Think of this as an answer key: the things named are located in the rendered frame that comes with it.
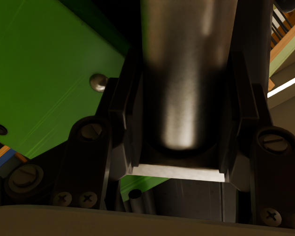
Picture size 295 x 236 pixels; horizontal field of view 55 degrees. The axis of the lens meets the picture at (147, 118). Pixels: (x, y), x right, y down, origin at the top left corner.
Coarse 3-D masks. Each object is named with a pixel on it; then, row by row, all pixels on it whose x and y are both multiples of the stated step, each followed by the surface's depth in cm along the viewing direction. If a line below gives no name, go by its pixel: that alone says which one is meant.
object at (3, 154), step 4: (4, 148) 504; (8, 148) 514; (0, 152) 497; (4, 152) 506; (8, 152) 516; (12, 152) 520; (16, 152) 565; (0, 156) 504; (4, 156) 508; (8, 156) 513; (12, 156) 557; (16, 156) 565; (20, 156) 566; (0, 160) 501; (4, 160) 505; (20, 160) 568; (24, 160) 568; (0, 164) 497
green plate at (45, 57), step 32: (0, 0) 12; (32, 0) 12; (64, 0) 12; (0, 32) 13; (32, 32) 13; (64, 32) 13; (96, 32) 13; (0, 64) 14; (32, 64) 14; (64, 64) 14; (96, 64) 14; (0, 96) 16; (32, 96) 16; (64, 96) 15; (96, 96) 15; (0, 128) 18; (32, 128) 18; (64, 128) 17; (128, 192) 21
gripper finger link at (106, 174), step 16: (80, 128) 9; (96, 128) 8; (80, 144) 8; (96, 144) 8; (112, 144) 8; (64, 160) 8; (80, 160) 7; (96, 160) 7; (64, 176) 7; (80, 176) 7; (96, 176) 7; (64, 192) 7; (80, 192) 7; (96, 192) 7; (112, 192) 9; (96, 208) 6; (112, 208) 9
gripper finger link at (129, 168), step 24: (120, 96) 9; (144, 96) 11; (120, 120) 9; (144, 120) 12; (120, 144) 9; (24, 168) 8; (48, 168) 8; (120, 168) 9; (24, 192) 7; (48, 192) 8
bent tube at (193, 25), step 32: (160, 0) 8; (192, 0) 7; (224, 0) 8; (160, 32) 8; (192, 32) 8; (224, 32) 8; (160, 64) 9; (192, 64) 9; (224, 64) 9; (160, 96) 10; (192, 96) 9; (160, 128) 11; (192, 128) 10; (160, 160) 11; (192, 160) 11
